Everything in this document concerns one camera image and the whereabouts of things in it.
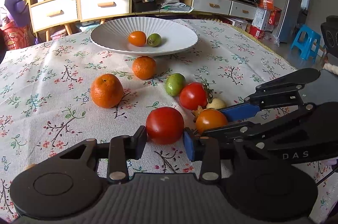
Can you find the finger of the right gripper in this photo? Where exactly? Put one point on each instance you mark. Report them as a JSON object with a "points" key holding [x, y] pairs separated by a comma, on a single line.
{"points": [[283, 91], [240, 111]]}

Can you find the green round fruit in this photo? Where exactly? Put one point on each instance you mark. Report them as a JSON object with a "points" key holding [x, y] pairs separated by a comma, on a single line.
{"points": [[174, 84]]}

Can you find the pale yellow small fruit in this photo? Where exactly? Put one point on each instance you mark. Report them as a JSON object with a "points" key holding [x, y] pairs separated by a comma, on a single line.
{"points": [[216, 104]]}

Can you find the large orange mandarin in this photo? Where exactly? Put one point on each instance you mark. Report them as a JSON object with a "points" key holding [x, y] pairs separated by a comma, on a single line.
{"points": [[106, 91]]}

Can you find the red gift bag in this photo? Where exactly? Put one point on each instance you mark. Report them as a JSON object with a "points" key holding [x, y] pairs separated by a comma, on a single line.
{"points": [[15, 37]]}

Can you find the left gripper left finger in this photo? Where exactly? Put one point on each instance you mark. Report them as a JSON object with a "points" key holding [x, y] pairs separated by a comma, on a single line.
{"points": [[117, 152]]}

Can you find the smooth red tomato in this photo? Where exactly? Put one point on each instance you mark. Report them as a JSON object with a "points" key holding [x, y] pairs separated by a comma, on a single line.
{"points": [[165, 125]]}

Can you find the floral tablecloth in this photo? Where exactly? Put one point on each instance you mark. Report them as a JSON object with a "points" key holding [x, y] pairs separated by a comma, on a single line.
{"points": [[46, 108]]}

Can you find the orange persimmon fruit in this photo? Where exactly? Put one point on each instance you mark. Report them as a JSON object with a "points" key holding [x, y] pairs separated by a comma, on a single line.
{"points": [[210, 119]]}

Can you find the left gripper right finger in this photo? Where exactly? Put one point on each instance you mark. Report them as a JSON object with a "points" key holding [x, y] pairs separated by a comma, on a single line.
{"points": [[212, 147]]}

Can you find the red tomato with calyx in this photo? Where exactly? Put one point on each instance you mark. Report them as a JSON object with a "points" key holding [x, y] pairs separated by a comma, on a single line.
{"points": [[194, 95]]}

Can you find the small green fruit in plate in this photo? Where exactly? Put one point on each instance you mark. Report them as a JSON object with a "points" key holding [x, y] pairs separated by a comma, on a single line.
{"points": [[154, 40]]}

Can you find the small orange fruit in plate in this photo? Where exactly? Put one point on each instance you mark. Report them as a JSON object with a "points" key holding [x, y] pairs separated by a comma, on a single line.
{"points": [[137, 38]]}

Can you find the low white drawer cabinet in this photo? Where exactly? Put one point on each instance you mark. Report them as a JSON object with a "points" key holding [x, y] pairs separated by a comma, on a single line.
{"points": [[223, 7]]}

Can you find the purple plush toy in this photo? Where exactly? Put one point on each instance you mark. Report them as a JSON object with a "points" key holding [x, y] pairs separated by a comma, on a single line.
{"points": [[19, 11]]}

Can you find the blue plastic stool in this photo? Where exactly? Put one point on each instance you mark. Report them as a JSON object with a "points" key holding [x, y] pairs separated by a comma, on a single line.
{"points": [[308, 42]]}

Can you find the orange mandarin near plate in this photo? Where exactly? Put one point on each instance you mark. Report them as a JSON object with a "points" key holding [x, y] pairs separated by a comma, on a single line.
{"points": [[144, 67]]}

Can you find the white ribbed plate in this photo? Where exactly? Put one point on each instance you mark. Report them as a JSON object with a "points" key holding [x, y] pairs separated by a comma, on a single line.
{"points": [[113, 36]]}

